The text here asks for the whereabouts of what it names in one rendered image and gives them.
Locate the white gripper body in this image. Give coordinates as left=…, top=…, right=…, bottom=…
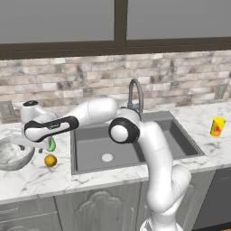
left=11, top=132, right=47, bottom=150

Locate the green corn cob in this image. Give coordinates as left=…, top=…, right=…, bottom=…
left=46, top=136, right=58, bottom=152

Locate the grey marble bowl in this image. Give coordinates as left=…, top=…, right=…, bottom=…
left=0, top=135, right=36, bottom=172

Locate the yellow lemon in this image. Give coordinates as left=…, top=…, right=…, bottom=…
left=43, top=153, right=59, bottom=169

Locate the grey sink basin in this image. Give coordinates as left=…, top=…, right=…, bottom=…
left=69, top=110, right=207, bottom=177

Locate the yellow cup with red print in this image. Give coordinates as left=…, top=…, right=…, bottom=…
left=209, top=116, right=226, bottom=138

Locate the grey carved drawer front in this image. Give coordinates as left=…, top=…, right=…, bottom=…
left=0, top=211, right=62, bottom=231

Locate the grey carved cupboard door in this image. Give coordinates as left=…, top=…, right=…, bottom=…
left=54, top=182, right=143, bottom=231
left=139, top=170, right=217, bottom=231

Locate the grey curved tap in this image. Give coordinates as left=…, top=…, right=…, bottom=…
left=127, top=78, right=145, bottom=115

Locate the dark framed window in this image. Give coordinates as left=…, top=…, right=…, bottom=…
left=0, top=0, right=231, bottom=60

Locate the dark grey dishwasher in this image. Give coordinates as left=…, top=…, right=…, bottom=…
left=192, top=167, right=231, bottom=231

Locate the grey wall socket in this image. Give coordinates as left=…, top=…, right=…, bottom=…
left=0, top=100, right=15, bottom=120
left=214, top=83, right=228, bottom=100

